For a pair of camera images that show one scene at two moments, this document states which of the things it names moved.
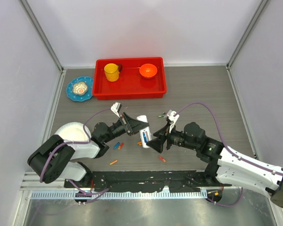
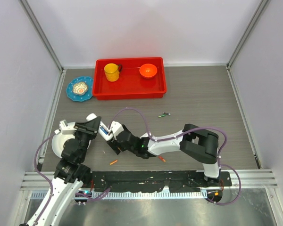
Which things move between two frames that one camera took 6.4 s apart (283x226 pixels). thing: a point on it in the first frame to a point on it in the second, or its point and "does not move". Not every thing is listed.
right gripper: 157,143 to 113,144
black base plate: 186,181 does not move
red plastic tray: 130,85 does not move
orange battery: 162,158 does not move
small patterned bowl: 79,88 does not move
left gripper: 133,125 to 90,127
